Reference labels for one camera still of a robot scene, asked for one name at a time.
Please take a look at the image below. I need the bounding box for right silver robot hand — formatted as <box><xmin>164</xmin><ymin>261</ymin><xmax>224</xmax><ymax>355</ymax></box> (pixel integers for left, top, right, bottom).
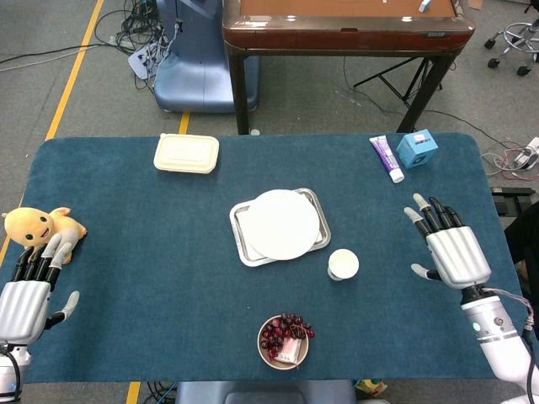
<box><xmin>403</xmin><ymin>193</ymin><xmax>493</xmax><ymax>290</ymax></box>

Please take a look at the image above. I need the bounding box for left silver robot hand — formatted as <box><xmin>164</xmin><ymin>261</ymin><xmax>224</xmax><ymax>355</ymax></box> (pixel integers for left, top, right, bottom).
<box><xmin>0</xmin><ymin>233</ymin><xmax>81</xmax><ymax>344</ymax></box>

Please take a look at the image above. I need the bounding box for white paper cup blue flower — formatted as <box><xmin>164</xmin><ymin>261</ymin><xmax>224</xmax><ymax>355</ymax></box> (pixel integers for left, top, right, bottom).
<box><xmin>327</xmin><ymin>248</ymin><xmax>360</xmax><ymax>281</ymax></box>

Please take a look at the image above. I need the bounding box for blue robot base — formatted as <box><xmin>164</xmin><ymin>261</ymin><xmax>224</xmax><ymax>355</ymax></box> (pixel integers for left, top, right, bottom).
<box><xmin>153</xmin><ymin>0</ymin><xmax>260</xmax><ymax>114</ymax></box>

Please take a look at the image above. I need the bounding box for silver metal tray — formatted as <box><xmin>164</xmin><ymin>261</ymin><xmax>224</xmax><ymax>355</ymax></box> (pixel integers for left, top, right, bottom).
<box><xmin>229</xmin><ymin>188</ymin><xmax>332</xmax><ymax>268</ymax></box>

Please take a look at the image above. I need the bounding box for black metal stand base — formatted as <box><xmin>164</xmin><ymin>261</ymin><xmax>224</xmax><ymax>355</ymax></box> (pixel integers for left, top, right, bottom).
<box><xmin>491</xmin><ymin>187</ymin><xmax>536</xmax><ymax>216</ymax></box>

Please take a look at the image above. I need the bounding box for yellow plush toy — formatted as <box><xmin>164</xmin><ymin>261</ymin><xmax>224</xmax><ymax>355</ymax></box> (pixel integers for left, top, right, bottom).
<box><xmin>1</xmin><ymin>205</ymin><xmax>88</xmax><ymax>265</ymax></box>

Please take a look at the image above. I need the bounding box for light blue cardboard box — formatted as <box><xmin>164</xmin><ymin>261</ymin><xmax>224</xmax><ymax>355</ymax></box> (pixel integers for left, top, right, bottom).
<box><xmin>395</xmin><ymin>128</ymin><xmax>439</xmax><ymax>171</ymax></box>

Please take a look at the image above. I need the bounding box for purple toothpaste tube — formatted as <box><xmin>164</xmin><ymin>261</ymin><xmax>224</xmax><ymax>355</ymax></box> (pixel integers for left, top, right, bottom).
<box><xmin>369</xmin><ymin>135</ymin><xmax>406</xmax><ymax>183</ymax></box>

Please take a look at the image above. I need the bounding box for blue table cloth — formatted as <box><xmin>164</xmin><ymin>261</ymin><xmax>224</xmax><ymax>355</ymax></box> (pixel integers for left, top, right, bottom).
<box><xmin>20</xmin><ymin>132</ymin><xmax>523</xmax><ymax>384</ymax></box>

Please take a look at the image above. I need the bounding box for yellow patterned packet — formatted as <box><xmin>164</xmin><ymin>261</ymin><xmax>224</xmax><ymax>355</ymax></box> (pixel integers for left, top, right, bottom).
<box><xmin>355</xmin><ymin>378</ymin><xmax>388</xmax><ymax>399</ymax></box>

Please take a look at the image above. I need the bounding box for white round plate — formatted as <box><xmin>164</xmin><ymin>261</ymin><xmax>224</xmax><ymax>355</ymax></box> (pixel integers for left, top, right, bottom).
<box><xmin>246</xmin><ymin>189</ymin><xmax>320</xmax><ymax>261</ymax></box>

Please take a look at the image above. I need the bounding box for black tripod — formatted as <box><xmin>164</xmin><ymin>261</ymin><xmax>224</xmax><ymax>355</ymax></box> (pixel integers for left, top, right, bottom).
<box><xmin>352</xmin><ymin>56</ymin><xmax>444</xmax><ymax>109</ymax></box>

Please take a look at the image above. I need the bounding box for pink snack packet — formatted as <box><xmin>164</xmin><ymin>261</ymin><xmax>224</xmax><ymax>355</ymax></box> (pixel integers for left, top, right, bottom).
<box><xmin>275</xmin><ymin>338</ymin><xmax>302</xmax><ymax>364</ymax></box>

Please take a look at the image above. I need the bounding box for red grape bunch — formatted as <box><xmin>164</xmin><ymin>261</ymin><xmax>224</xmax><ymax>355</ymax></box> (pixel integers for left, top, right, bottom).
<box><xmin>259</xmin><ymin>311</ymin><xmax>316</xmax><ymax>361</ymax></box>

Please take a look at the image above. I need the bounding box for beige paper bowl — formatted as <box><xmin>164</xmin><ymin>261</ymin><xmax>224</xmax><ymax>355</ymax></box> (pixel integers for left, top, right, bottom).
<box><xmin>257</xmin><ymin>314</ymin><xmax>310</xmax><ymax>371</ymax></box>

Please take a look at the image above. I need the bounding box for chrome office chair base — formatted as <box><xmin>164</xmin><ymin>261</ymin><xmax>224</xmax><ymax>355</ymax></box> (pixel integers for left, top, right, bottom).
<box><xmin>483</xmin><ymin>19</ymin><xmax>539</xmax><ymax>77</ymax></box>

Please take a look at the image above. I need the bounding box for beige lidded lunch box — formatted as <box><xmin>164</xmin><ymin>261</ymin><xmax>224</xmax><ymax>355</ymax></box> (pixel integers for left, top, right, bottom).
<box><xmin>152</xmin><ymin>132</ymin><xmax>221</xmax><ymax>175</ymax></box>

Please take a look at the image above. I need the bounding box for grey blue robot torso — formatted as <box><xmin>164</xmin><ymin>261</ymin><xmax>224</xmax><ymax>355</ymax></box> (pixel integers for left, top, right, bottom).
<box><xmin>175</xmin><ymin>380</ymin><xmax>391</xmax><ymax>404</ymax></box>

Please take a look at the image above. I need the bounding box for brown mahjong table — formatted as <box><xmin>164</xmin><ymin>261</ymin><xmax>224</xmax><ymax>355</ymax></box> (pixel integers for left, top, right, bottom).
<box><xmin>221</xmin><ymin>0</ymin><xmax>477</xmax><ymax>136</ymax></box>

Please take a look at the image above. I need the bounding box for white power strip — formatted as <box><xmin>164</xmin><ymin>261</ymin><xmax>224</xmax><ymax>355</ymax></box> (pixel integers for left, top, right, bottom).
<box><xmin>127</xmin><ymin>45</ymin><xmax>163</xmax><ymax>80</ymax></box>

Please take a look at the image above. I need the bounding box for black floor cable bundle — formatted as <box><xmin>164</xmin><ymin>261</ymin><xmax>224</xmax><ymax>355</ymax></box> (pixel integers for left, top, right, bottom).
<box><xmin>94</xmin><ymin>0</ymin><xmax>178</xmax><ymax>92</ymax></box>

